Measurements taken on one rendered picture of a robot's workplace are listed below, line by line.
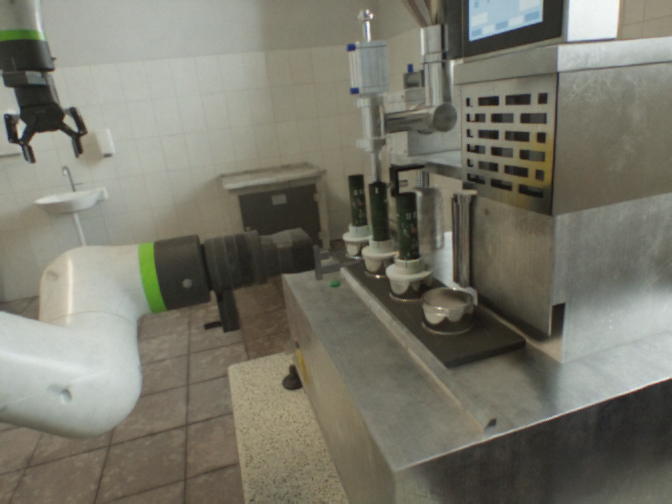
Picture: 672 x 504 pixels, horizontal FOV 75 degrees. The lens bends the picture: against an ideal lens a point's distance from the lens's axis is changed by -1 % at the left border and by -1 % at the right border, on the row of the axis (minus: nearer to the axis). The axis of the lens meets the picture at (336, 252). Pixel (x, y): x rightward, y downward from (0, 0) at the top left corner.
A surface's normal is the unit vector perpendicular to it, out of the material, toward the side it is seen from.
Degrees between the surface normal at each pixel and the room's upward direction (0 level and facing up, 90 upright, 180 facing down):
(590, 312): 90
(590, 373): 0
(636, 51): 90
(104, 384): 77
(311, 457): 0
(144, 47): 90
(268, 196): 90
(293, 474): 0
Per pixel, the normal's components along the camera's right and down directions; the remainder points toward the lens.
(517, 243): -0.95, 0.18
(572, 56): 0.29, 0.28
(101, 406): 0.69, 0.17
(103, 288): 0.58, -0.60
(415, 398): -0.11, -0.94
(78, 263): 0.12, -0.60
